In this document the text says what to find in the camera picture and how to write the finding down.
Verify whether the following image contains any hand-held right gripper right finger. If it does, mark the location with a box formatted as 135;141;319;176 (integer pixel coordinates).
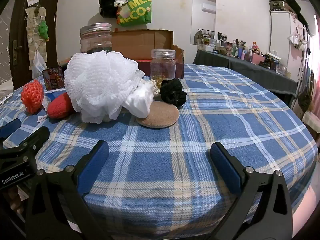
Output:
209;141;294;240

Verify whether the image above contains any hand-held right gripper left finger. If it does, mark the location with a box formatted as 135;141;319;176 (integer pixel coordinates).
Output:
25;140;110;240

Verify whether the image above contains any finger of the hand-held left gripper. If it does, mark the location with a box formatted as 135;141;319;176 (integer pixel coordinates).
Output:
0;126;50;157
0;118;22;140

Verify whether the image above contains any orange mesh loofah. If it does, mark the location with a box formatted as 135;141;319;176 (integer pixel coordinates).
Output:
21;79;45;115

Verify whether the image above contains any red knitted pouch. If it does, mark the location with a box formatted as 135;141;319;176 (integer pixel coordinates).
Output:
47;92;74;119

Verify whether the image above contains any white tissue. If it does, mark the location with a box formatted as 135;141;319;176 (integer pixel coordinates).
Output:
124;79;154;119

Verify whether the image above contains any white mesh bath loofah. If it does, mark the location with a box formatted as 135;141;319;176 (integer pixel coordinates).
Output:
64;50;145;125

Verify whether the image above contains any tan round sponge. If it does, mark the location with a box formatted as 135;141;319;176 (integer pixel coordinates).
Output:
136;101;180;129

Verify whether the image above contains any black scrunchie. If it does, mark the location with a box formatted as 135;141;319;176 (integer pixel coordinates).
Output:
160;78;187;105

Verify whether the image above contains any cream crochet piece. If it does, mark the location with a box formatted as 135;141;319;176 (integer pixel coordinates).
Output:
149;79;163;97

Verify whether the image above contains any glass jar with metal lid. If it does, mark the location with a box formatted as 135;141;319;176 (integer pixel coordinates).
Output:
80;23;113;55

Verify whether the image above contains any cardboard box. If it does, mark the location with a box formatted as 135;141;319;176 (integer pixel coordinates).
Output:
57;29;185;79

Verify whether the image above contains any person's left hand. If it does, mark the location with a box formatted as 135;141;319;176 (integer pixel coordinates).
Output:
0;184;27;215

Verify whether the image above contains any blue plaid blanket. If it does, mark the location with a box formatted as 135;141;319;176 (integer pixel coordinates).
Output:
0;63;319;235

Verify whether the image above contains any dark printed box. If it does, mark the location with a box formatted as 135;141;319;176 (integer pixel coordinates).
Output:
42;66;65;90

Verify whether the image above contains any dark wooden door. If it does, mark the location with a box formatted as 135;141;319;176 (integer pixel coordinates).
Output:
10;0;62;90

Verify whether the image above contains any clear hanging plastic bag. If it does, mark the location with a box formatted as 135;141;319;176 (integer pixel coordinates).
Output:
32;50;47;79

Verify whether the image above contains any beige hanging organizer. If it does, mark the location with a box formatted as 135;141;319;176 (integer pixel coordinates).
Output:
25;5;48;63

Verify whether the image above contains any beige paper bag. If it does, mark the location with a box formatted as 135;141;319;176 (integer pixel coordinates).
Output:
302;111;320;130

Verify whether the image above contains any green plush toy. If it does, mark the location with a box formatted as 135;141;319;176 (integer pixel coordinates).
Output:
38;20;49;40

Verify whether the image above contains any dark cloth covered table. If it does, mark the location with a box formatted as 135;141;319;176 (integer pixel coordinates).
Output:
193;49;298;105

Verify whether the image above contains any pink box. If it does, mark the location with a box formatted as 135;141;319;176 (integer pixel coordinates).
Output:
251;52;265;64

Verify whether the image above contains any small clear plastic jar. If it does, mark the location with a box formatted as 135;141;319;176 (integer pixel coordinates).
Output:
150;49;177;80

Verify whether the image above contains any table with bottles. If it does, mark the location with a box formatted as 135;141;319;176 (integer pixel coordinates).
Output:
195;29;292;77

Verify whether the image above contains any pink curtain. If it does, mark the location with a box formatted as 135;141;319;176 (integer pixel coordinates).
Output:
310;15;320;110

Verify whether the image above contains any white refrigerator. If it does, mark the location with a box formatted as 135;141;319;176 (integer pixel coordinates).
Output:
269;9;310;80

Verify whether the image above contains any black hanging bag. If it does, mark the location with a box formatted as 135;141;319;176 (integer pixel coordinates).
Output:
98;0;123;18

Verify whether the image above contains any green tote bag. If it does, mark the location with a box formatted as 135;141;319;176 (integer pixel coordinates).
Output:
117;0;153;27

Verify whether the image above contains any dark patterned case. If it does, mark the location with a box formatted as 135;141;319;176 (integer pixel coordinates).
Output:
269;0;292;12

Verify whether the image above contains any metal door handle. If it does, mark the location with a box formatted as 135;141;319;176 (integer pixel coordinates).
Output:
12;40;23;67

